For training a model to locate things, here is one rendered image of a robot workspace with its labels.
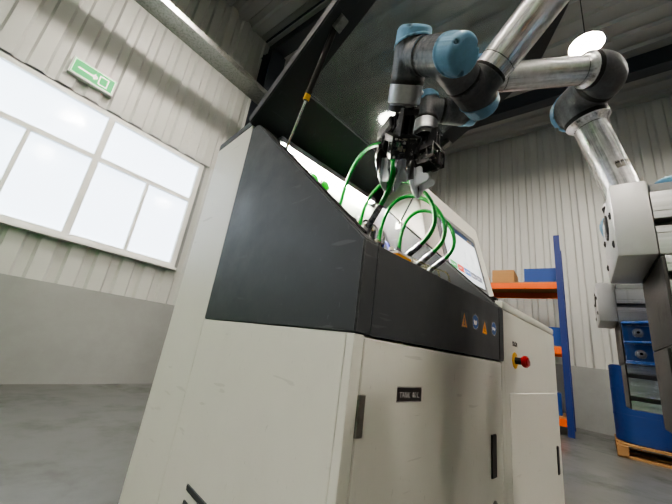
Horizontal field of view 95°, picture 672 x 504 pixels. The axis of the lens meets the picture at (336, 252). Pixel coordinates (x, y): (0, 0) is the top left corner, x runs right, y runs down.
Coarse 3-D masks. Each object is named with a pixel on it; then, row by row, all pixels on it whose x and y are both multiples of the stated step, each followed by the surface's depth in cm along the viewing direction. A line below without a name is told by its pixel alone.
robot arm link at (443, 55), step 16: (448, 32) 57; (464, 32) 55; (416, 48) 62; (432, 48) 58; (448, 48) 55; (464, 48) 56; (416, 64) 63; (432, 64) 59; (448, 64) 56; (464, 64) 57; (448, 80) 62; (464, 80) 61
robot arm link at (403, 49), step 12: (408, 24) 63; (420, 24) 62; (396, 36) 66; (408, 36) 63; (420, 36) 62; (396, 48) 66; (408, 48) 63; (396, 60) 67; (408, 60) 64; (396, 72) 68; (408, 72) 66; (408, 84) 74; (420, 84) 68
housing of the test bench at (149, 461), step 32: (224, 160) 119; (224, 192) 108; (224, 224) 100; (192, 256) 112; (192, 288) 102; (192, 320) 94; (192, 352) 87; (160, 384) 97; (160, 416) 90; (160, 448) 83; (128, 480) 92; (160, 480) 78
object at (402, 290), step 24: (384, 264) 56; (408, 264) 62; (384, 288) 55; (408, 288) 61; (432, 288) 68; (456, 288) 76; (384, 312) 54; (408, 312) 60; (432, 312) 66; (456, 312) 75; (480, 312) 85; (384, 336) 54; (408, 336) 59; (432, 336) 65; (456, 336) 73; (480, 336) 83
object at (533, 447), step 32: (416, 224) 133; (480, 256) 175; (512, 320) 104; (512, 352) 101; (544, 352) 129; (512, 384) 97; (544, 384) 124; (512, 416) 93; (544, 416) 118; (512, 448) 90; (544, 448) 113; (512, 480) 88; (544, 480) 109
